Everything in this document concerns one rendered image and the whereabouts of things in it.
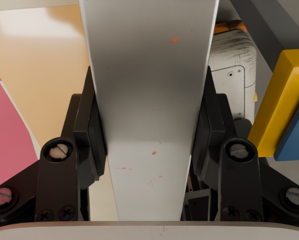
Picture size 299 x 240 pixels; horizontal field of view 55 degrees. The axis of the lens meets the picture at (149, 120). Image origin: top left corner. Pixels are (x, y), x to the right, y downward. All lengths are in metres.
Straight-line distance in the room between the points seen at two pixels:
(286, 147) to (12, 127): 0.25
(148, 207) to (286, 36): 0.30
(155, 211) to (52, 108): 0.08
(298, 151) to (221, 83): 0.86
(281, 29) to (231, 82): 0.79
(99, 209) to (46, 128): 0.10
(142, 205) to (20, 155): 0.09
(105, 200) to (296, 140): 0.19
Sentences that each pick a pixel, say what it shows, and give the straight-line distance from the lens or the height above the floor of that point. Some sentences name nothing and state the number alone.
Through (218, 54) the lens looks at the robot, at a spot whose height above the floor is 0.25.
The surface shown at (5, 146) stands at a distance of 0.20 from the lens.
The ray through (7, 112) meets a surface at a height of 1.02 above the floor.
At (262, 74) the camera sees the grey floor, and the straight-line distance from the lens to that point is 1.61.
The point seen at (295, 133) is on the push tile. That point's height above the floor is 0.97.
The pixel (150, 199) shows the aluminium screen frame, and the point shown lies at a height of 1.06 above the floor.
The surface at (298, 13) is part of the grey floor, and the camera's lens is 1.48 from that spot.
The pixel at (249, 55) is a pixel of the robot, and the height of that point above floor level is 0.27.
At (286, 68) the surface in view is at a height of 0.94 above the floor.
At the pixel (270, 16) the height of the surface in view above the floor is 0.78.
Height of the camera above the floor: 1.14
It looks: 43 degrees down
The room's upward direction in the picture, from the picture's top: 174 degrees clockwise
